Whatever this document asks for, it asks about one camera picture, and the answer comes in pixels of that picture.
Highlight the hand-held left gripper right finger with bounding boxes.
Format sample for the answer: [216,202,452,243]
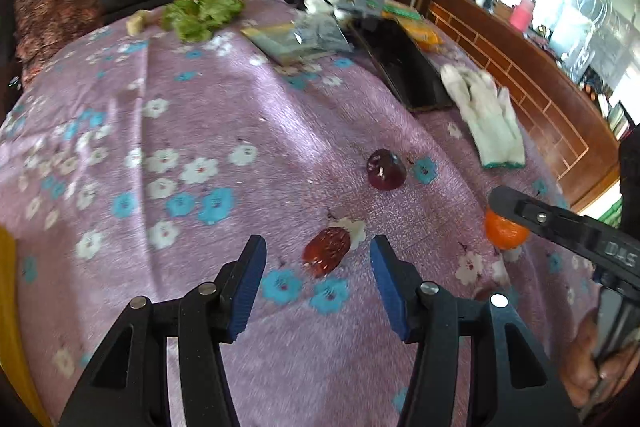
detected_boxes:
[369,234,581,427]

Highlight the person's right hand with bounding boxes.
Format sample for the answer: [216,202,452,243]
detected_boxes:
[560,307,640,410]

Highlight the green lettuce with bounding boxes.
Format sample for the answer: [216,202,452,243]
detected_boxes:
[161,0,246,44]

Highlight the brown patterned cushion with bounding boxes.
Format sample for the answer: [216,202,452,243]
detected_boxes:
[12,0,103,85]

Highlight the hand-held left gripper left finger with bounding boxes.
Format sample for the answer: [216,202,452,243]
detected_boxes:
[59,234,267,427]

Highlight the yellow packet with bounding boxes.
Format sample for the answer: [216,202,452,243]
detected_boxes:
[0,227,53,427]

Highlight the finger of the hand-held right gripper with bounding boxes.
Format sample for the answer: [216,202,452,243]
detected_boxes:
[487,186,601,260]

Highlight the orange snack packet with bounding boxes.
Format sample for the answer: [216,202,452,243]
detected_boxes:
[400,14,443,54]

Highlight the black smartphone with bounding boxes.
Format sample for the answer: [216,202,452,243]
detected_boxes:
[350,18,456,112]

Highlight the white knitted glove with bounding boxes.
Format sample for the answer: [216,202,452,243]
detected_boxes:
[440,64,526,170]

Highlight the pale stalk stub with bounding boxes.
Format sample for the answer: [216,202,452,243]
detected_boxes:
[126,9,151,36]

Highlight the green packet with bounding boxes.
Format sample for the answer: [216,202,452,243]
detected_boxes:
[382,4,421,20]

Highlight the purple floral tablecloth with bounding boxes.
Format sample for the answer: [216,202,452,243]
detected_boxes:
[0,0,601,427]

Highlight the large dark red plum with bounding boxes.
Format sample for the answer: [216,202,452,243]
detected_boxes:
[302,227,351,278]

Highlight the clear plastic bag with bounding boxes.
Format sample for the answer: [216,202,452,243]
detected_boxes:
[241,16,353,64]

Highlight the brown wooden cabinet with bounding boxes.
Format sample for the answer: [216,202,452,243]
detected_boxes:
[417,0,623,212]

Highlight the pink bottle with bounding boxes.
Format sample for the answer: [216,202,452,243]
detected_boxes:
[509,0,535,32]

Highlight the small round dark plum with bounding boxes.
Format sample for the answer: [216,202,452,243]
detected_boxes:
[366,149,407,192]

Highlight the plain mandarin orange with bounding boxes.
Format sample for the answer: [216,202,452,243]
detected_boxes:
[484,207,531,250]

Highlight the green plastic object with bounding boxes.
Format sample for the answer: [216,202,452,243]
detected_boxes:
[597,199,623,225]

